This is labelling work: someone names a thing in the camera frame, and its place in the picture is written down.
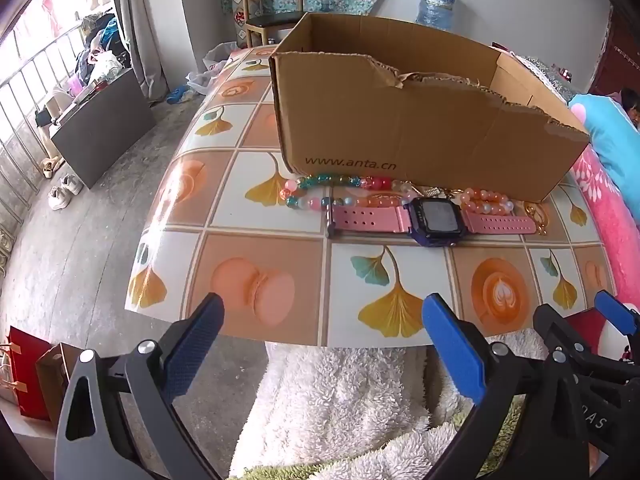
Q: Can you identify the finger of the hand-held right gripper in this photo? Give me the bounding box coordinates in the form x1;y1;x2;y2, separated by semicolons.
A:
531;304;640;466
594;290;640;386

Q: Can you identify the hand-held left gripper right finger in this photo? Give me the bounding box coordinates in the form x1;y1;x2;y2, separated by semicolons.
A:
421;294;621;480

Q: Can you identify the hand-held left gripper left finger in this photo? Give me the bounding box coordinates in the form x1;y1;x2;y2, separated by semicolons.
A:
54;292;226;480

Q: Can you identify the pink orange bead bracelet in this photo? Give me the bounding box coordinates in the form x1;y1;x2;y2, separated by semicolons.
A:
457;187;516;216

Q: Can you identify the pink strap smart watch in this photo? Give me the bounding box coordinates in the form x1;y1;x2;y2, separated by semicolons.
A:
325;197;538;250

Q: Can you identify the multicoloured bead bracelet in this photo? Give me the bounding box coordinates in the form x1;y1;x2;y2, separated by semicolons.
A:
281;172;418;213

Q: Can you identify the brown cardboard box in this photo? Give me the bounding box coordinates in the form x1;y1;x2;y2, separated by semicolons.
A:
269;11;592;203

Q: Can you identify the white fluffy robe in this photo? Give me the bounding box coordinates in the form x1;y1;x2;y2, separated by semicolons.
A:
229;330;551;480

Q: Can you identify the brown paper bag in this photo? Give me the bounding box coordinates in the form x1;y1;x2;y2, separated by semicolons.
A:
35;342;83;431

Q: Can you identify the red paper bag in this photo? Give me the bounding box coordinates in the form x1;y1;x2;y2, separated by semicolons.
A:
0;326;53;422

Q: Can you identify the blue plush pillow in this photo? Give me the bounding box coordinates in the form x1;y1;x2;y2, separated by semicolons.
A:
567;91;640;206

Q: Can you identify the dark grey board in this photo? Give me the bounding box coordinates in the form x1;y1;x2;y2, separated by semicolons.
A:
50;67;156;189

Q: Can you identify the grey quilted blanket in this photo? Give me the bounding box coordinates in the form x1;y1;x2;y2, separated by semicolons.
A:
520;55;573;103

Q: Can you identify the dark red door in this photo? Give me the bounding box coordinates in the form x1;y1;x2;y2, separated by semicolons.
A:
597;7;640;96

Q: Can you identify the white plastic bag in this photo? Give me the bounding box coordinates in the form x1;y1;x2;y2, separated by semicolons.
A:
186;41;238;96

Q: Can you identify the metal window railing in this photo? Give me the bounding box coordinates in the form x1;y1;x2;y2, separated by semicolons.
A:
0;20;96;261

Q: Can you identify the pile of clothes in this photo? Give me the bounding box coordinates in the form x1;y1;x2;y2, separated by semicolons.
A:
75;12;132;86

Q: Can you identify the grey curtain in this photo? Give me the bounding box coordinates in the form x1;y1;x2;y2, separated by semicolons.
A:
111;0;168;106

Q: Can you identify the wooden chair black seat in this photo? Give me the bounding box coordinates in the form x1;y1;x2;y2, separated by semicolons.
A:
239;0;312;48

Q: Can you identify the blue water bottle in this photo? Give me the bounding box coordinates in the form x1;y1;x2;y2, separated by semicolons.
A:
416;0;458;31

